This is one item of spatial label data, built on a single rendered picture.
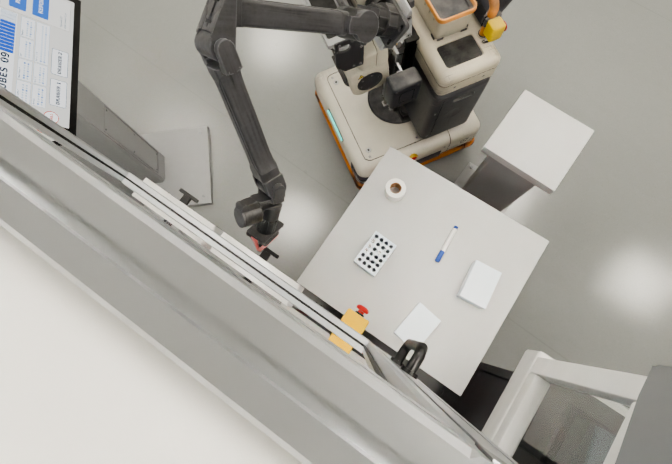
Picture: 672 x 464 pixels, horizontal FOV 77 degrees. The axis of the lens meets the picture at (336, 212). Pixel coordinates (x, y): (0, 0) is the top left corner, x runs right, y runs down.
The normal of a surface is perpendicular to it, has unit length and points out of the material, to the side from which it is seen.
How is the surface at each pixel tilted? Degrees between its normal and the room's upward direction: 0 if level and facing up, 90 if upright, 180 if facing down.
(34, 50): 50
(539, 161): 0
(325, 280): 0
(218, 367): 0
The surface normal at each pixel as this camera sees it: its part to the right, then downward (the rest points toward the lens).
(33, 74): 0.73, -0.26
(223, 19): 0.63, 0.43
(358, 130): -0.04, -0.25
